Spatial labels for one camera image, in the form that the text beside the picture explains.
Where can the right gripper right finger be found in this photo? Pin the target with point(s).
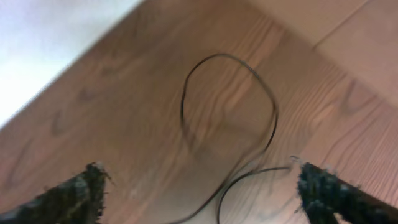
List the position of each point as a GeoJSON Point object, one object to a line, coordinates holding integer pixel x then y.
{"type": "Point", "coordinates": [324, 195]}

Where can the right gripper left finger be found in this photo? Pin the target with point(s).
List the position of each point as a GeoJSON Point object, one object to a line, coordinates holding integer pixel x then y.
{"type": "Point", "coordinates": [78, 200]}

